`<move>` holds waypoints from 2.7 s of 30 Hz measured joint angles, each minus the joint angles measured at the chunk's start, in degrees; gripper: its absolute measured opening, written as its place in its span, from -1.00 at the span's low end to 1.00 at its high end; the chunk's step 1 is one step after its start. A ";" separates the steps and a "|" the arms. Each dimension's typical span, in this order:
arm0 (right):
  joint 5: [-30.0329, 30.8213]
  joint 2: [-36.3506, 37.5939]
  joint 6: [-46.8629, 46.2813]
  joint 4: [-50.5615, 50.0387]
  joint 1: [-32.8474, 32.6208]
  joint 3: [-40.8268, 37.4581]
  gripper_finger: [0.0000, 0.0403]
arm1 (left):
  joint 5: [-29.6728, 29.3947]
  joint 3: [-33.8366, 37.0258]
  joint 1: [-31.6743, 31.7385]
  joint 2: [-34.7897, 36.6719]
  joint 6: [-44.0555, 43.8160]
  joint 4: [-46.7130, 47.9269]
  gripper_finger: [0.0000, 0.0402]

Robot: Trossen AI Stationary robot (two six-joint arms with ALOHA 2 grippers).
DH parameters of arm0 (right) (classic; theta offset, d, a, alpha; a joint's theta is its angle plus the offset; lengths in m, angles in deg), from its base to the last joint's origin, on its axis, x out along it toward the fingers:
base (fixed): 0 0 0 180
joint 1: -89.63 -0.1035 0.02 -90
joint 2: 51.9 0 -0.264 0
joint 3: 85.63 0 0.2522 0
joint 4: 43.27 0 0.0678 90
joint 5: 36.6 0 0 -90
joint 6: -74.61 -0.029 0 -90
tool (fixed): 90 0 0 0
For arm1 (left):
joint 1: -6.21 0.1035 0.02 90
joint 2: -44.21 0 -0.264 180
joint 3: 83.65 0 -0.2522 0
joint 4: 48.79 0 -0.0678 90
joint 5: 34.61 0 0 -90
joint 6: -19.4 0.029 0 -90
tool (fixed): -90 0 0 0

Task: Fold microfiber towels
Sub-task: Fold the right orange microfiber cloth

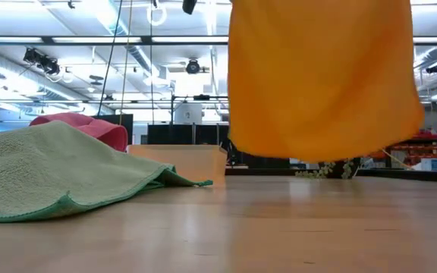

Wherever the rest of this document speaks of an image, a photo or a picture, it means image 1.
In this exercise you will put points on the small black ceiling device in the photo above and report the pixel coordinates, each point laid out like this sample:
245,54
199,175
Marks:
434,68

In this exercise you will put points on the white box machine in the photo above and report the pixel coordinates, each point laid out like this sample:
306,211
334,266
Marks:
188,113

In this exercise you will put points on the pink microfiber towel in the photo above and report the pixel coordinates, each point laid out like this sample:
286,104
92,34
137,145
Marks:
101,130

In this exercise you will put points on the small potted succulent plant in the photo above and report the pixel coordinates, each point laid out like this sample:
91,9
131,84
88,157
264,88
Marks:
336,168

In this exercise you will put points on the black ceiling spotlight cluster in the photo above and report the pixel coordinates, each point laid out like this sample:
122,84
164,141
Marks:
48,66

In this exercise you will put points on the orange microfiber towel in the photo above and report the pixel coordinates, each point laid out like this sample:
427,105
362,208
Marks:
317,83

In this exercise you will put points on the black computer monitor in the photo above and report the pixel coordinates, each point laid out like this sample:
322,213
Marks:
125,121

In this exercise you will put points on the round black overhead camera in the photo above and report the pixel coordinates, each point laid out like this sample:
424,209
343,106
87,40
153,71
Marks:
192,67

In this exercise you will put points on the orange plastic bin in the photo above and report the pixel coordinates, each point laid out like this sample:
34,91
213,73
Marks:
188,163

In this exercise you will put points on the green microfiber towel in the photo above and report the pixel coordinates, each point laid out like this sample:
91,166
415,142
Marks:
51,170

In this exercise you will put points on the white and blue box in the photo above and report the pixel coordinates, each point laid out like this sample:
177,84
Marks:
432,164

